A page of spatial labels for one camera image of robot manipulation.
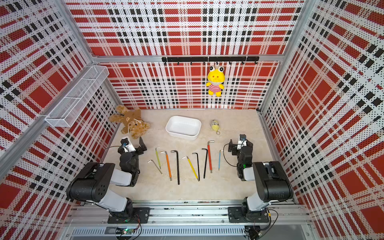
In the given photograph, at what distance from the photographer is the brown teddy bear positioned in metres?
1.02

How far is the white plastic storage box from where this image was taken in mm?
1034

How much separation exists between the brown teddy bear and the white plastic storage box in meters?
0.16
